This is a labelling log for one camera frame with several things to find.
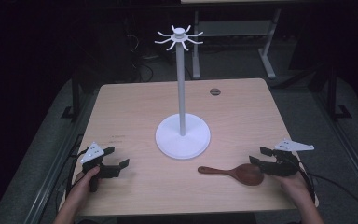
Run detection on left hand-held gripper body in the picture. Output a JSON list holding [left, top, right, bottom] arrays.
[[79, 142, 121, 193]]

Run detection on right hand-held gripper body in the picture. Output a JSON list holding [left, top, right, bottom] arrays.
[[259, 138, 315, 177]]

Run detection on brown wooden spoon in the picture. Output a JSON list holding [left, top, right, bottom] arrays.
[[197, 162, 265, 187]]

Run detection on white utensil hook stand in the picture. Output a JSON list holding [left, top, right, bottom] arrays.
[[154, 24, 212, 161]]

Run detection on person's right hand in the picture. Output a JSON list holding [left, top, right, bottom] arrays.
[[273, 170, 316, 206]]

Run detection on person's left hand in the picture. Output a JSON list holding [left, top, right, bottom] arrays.
[[65, 165, 101, 210]]

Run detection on black metal stand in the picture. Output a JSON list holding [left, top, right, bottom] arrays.
[[323, 62, 352, 120], [60, 69, 83, 120]]

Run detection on white-legged background desk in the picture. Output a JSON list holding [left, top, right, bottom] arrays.
[[180, 0, 282, 80]]

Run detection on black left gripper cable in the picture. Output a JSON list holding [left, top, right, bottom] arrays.
[[55, 143, 90, 213]]

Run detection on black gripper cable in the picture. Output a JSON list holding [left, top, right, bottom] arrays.
[[55, 143, 90, 213], [287, 152, 358, 218]]

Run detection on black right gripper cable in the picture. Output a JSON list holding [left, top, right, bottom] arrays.
[[287, 152, 358, 218]]

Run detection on black floor cables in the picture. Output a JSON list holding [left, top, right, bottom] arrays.
[[125, 34, 194, 82]]

